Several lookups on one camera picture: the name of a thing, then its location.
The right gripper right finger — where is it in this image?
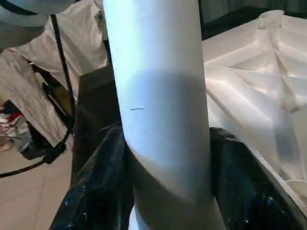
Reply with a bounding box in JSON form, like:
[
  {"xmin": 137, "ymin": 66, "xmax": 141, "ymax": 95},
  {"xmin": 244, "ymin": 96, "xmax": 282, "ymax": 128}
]
[{"xmin": 208, "ymin": 126, "xmax": 303, "ymax": 230}]

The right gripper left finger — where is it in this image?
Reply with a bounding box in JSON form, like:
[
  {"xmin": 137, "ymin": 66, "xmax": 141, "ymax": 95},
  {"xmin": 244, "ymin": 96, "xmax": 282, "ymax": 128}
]
[{"xmin": 50, "ymin": 126, "xmax": 135, "ymax": 230}]

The white plastic table top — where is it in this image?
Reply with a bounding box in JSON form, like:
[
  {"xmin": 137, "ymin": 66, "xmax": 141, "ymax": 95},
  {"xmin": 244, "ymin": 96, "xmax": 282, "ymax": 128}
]
[{"xmin": 201, "ymin": 9, "xmax": 307, "ymax": 204}]

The white plastic table leg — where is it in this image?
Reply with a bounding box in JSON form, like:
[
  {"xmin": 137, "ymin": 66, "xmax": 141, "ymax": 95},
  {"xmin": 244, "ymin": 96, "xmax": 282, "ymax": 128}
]
[{"xmin": 102, "ymin": 0, "xmax": 226, "ymax": 230}]

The brown cardboard box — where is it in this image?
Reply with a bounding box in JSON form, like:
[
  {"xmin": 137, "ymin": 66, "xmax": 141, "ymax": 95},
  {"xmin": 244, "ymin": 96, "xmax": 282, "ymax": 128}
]
[{"xmin": 49, "ymin": 86, "xmax": 71, "ymax": 115}]

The pile of coloured clothes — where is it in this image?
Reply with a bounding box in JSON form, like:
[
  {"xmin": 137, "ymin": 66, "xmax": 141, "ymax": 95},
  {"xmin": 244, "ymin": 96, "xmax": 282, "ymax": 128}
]
[{"xmin": 0, "ymin": 100, "xmax": 32, "ymax": 151}]

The white plastic sheet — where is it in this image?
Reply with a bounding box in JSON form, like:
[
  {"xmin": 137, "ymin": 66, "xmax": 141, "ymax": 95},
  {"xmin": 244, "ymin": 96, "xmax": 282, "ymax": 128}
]
[{"xmin": 0, "ymin": 0, "xmax": 114, "ymax": 146}]

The black loose cable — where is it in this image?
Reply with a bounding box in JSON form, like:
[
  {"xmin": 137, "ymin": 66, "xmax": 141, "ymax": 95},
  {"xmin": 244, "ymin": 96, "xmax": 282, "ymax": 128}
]
[{"xmin": 0, "ymin": 13, "xmax": 78, "ymax": 179}]

